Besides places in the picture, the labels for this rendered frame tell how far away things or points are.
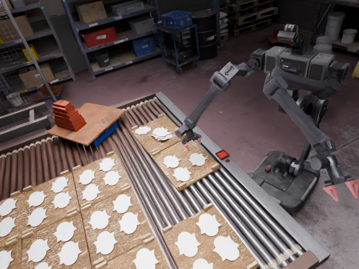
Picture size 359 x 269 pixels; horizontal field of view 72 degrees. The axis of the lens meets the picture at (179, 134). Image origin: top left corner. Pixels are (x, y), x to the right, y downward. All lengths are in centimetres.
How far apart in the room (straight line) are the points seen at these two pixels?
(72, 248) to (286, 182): 190
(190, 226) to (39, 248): 87
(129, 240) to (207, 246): 44
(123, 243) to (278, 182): 160
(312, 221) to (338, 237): 23
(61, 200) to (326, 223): 225
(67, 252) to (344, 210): 237
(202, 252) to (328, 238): 150
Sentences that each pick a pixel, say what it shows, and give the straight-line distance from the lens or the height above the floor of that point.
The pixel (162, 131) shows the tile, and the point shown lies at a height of 98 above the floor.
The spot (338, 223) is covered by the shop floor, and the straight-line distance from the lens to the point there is 279.
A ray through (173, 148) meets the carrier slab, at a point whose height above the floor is 94.
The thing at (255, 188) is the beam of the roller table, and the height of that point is 91.
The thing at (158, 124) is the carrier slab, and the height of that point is 94.
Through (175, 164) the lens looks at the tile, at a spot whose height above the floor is 94.
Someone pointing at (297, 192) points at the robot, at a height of 24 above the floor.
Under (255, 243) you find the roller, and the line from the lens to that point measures 147.
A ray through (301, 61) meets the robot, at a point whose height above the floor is 151.
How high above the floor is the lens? 222
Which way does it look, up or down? 39 degrees down
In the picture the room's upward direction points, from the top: 10 degrees counter-clockwise
